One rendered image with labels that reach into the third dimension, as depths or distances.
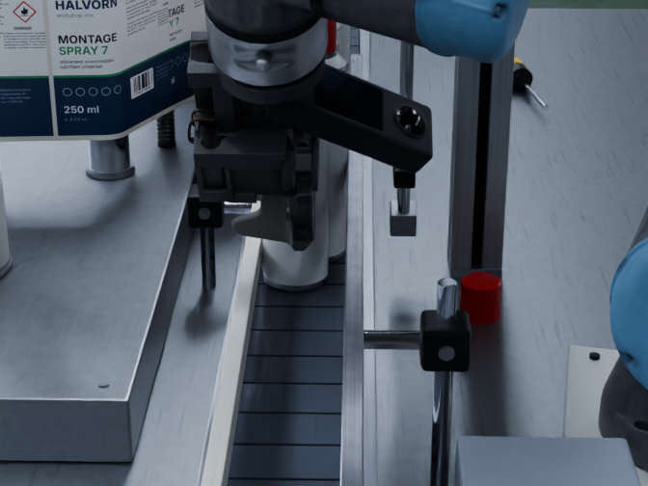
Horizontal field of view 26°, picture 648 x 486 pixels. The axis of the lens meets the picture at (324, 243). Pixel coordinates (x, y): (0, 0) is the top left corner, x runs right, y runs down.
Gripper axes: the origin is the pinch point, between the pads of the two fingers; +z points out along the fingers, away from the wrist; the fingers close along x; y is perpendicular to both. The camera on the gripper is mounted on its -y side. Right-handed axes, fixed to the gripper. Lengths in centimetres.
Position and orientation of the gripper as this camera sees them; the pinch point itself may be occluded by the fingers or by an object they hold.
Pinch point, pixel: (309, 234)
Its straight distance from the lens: 104.7
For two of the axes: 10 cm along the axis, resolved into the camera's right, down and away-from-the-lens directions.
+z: 0.1, 5.8, 8.1
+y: -10.0, -0.1, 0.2
